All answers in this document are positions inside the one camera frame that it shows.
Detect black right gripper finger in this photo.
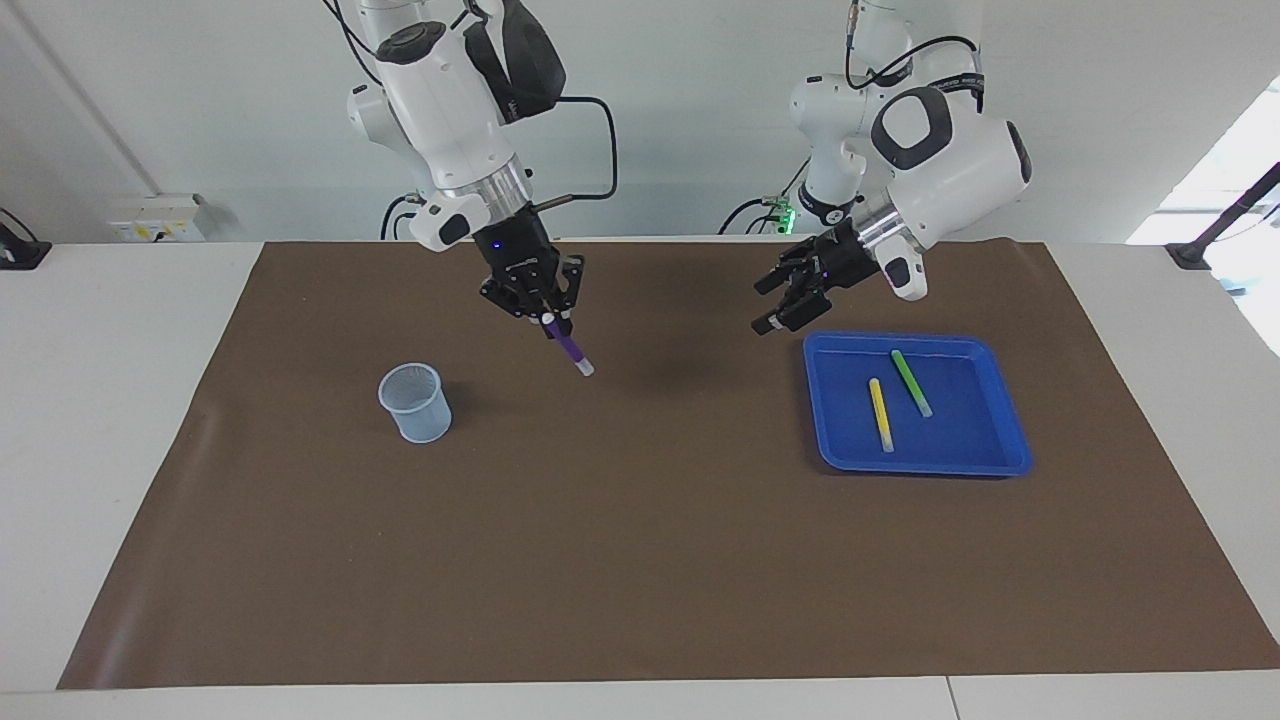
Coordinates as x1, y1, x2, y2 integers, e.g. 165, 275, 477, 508
545, 258, 586, 336
480, 283, 546, 319

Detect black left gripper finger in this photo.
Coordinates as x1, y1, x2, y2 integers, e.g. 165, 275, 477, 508
752, 285, 831, 336
755, 242, 823, 296

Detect purple marker pen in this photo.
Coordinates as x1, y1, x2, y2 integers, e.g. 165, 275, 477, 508
540, 312, 595, 378

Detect yellow marker pen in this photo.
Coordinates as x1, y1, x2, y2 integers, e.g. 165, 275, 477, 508
868, 377, 895, 454

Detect green marker pen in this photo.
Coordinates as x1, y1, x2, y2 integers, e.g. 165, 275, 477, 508
890, 349, 934, 419

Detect translucent mesh pen cup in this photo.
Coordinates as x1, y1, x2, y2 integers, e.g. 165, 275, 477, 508
378, 362, 453, 444

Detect blue plastic tray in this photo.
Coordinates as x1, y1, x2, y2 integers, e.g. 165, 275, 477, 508
803, 333, 1033, 478

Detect brown table mat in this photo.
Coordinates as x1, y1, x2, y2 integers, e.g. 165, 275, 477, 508
57, 240, 1280, 691

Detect black pole with base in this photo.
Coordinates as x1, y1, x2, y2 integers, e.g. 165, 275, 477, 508
1165, 162, 1280, 269

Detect black table clamp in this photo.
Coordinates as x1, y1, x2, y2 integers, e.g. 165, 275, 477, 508
0, 208, 51, 271

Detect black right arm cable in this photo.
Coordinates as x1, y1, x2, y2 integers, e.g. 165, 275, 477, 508
530, 97, 618, 213

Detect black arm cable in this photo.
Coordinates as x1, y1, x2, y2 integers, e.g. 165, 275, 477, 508
530, 97, 618, 213
845, 0, 986, 111

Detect black left base cable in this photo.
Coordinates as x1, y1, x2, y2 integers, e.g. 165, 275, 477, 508
720, 150, 813, 236

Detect black base cable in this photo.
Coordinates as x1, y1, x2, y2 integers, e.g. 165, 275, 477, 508
720, 150, 813, 236
380, 195, 421, 241

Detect black right base cable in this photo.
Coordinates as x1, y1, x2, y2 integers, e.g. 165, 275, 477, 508
380, 195, 421, 241

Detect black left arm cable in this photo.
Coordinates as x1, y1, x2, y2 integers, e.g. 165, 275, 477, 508
845, 0, 986, 111

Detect white wall socket box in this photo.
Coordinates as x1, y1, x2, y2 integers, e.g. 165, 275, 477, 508
108, 195, 206, 243

